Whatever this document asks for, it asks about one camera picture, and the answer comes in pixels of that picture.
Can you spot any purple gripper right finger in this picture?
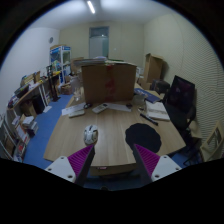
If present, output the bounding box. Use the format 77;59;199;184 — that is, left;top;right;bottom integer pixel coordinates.
133;144;181;185

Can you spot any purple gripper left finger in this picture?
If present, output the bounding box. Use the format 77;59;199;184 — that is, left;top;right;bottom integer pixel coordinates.
46;145;95;186

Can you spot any white computer mouse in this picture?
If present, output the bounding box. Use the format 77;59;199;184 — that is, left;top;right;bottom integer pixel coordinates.
84;125;98;145

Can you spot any black round mouse pad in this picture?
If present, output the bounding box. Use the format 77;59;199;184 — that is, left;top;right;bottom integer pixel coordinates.
125;123;162;153

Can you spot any black pen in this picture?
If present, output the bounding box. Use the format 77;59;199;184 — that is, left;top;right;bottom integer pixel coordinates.
140;113;158;126

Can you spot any white keyboard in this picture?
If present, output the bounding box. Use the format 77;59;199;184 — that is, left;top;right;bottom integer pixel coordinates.
69;110;85;118

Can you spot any open white notebook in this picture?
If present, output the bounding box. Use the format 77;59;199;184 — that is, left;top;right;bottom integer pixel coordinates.
146;102;170;121

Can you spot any white paper sheet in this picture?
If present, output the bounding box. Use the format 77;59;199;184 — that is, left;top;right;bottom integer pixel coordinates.
62;102;85;116

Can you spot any white remote control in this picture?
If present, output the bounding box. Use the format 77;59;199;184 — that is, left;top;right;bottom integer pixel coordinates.
92;103;108;114

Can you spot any small black object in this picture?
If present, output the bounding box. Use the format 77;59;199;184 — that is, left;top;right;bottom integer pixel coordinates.
83;103;93;109

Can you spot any blue folder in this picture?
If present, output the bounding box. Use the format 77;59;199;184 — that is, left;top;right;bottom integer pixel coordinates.
134;88;160;103

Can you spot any wooden shelf unit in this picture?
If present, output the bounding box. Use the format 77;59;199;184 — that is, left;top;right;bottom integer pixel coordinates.
0;70;63;163

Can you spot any black office chair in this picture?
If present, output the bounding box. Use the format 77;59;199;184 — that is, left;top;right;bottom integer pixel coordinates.
162;75;198;141

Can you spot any large cardboard box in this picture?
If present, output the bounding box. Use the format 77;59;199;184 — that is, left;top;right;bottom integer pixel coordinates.
82;63;136;103

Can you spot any tall cardboard box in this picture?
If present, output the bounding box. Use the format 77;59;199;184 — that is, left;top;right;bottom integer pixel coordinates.
144;53;163;83

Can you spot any blue white display cabinet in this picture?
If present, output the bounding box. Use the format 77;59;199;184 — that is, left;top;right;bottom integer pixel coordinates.
50;45;71;84

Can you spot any white door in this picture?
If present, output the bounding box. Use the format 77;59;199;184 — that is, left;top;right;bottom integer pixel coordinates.
89;26;109;58

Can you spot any ceiling light tube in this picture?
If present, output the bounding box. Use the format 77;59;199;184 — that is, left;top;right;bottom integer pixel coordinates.
87;1;96;14

